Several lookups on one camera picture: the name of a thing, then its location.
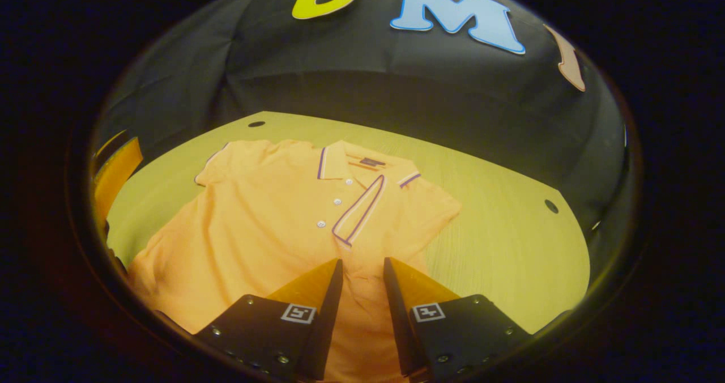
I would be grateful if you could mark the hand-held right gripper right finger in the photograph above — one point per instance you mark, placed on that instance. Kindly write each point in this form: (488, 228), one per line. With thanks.
(396, 326)

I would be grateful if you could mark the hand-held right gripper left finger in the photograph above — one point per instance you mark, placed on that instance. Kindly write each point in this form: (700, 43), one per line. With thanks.
(331, 315)

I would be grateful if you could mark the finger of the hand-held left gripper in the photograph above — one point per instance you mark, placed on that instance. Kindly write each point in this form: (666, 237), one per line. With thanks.
(110, 144)
(116, 173)

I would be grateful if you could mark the orange T-shirt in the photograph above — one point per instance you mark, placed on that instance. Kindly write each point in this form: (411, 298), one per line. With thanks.
(266, 230)

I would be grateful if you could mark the black backdrop cloth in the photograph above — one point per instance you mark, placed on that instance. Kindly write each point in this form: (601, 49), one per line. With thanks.
(340, 83)

